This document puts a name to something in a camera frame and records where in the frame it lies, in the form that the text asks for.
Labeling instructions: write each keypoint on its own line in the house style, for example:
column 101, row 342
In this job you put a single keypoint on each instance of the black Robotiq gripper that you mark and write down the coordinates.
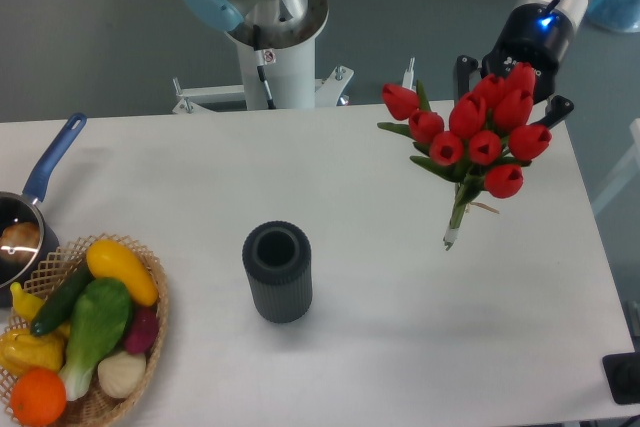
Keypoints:
column 531, row 35

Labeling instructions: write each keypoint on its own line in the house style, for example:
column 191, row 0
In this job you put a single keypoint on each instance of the red tulip bouquet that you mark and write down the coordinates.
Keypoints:
column 482, row 146

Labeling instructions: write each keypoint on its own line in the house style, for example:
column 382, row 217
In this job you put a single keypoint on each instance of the dark grey ribbed vase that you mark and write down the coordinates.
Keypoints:
column 277, row 259

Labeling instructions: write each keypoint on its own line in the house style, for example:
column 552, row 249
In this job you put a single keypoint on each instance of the black device at edge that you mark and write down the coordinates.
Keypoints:
column 622, row 374

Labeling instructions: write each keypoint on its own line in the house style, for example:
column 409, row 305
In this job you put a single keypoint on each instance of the yellow squash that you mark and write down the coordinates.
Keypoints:
column 107, row 258

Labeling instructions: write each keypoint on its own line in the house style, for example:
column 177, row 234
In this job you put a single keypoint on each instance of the green bok choy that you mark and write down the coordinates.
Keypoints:
column 98, row 322

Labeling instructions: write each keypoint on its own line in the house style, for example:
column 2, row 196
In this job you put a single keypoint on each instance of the white garlic bulb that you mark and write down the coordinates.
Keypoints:
column 120, row 374

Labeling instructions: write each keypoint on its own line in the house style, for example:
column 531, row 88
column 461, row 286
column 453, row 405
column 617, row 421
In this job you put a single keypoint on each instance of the dark green cucumber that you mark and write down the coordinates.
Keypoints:
column 60, row 304

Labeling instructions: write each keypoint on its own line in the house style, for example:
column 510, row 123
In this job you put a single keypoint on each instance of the browned bread roll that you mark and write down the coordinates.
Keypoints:
column 20, row 242

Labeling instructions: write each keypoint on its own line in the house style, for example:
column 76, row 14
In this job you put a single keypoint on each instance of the yellow banana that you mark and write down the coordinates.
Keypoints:
column 25, row 306

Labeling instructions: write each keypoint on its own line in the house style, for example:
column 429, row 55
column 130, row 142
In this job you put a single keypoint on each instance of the woven wicker basket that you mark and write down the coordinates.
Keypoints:
column 96, row 408

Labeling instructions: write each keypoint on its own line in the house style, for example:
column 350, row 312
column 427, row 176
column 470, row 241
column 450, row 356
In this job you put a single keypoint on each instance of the yellow bell pepper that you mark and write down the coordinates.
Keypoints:
column 21, row 351

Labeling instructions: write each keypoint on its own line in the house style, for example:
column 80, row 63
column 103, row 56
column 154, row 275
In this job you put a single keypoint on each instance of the orange fruit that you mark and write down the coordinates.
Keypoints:
column 38, row 398

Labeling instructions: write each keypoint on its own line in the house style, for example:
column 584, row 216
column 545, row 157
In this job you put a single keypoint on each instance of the white frame at right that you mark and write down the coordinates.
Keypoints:
column 620, row 175

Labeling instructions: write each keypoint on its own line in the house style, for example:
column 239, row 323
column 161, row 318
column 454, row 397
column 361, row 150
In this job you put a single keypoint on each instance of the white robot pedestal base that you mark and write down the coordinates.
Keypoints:
column 276, row 50

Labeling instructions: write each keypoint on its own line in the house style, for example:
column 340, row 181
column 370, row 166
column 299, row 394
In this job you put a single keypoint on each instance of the blue handled saucepan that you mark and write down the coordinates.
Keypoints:
column 24, row 207

